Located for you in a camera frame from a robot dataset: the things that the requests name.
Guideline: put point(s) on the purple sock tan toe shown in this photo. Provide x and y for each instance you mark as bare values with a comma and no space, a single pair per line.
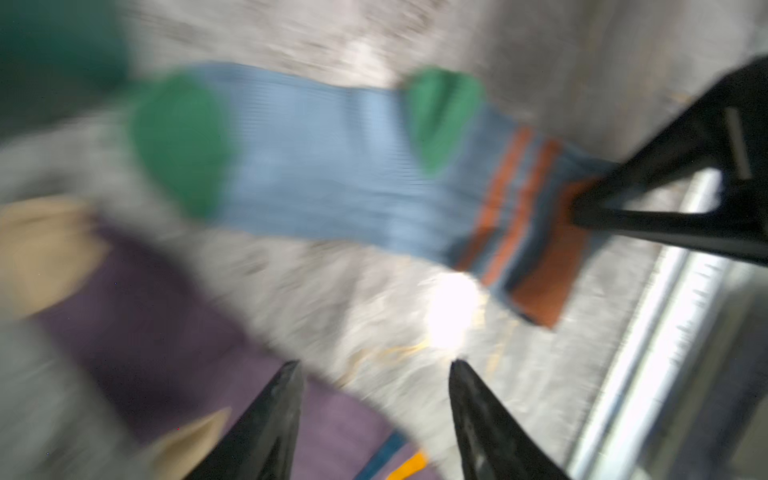
114,365

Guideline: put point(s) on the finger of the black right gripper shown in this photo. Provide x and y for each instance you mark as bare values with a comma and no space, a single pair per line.
701,182

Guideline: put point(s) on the green compartment tray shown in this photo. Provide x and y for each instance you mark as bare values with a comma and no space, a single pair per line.
59,59

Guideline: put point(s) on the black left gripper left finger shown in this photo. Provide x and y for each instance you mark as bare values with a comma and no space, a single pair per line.
262,443

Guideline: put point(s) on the blue sock orange cuff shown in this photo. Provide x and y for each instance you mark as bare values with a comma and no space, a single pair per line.
430,169

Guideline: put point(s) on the front aluminium rail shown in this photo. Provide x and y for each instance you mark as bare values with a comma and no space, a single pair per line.
683,300

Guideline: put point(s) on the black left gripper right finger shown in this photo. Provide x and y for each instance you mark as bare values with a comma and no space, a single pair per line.
492,444

